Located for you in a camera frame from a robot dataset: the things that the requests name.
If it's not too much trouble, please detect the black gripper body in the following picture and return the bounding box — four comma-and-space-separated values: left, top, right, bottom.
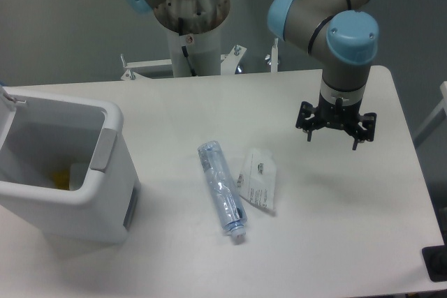
316, 94, 362, 130

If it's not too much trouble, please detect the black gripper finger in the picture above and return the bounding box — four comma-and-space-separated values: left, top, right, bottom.
345, 112, 377, 151
295, 101, 326, 142

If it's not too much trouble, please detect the clear plastic wrapper bag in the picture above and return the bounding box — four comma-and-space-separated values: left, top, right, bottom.
237, 148, 277, 214

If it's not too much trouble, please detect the crushed clear plastic bottle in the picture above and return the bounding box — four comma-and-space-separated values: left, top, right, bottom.
198, 141, 247, 244

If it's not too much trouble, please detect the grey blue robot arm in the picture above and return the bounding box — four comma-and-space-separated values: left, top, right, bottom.
126, 0, 379, 144

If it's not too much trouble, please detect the yellow trash in can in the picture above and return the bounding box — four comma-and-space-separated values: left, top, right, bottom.
51, 170, 70, 191

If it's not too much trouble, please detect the white trash can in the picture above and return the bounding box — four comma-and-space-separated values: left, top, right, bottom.
1, 87, 140, 244

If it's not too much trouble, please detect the white frame at right edge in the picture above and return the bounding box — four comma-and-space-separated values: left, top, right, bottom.
413, 81, 446, 148

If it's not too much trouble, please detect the white pedestal base frame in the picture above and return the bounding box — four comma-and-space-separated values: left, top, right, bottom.
119, 37, 283, 82

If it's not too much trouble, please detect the black pedestal cable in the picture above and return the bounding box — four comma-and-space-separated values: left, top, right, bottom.
177, 16, 198, 77

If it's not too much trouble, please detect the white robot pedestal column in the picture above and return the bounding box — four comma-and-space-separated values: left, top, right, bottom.
154, 0, 230, 59

